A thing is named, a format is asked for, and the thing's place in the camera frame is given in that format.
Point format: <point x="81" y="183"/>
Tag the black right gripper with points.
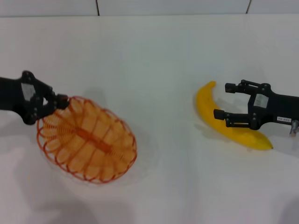
<point x="278" y="105"/>

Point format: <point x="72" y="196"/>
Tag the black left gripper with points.
<point x="16" y="95"/>

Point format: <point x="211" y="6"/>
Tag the yellow banana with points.
<point x="206" y="102"/>

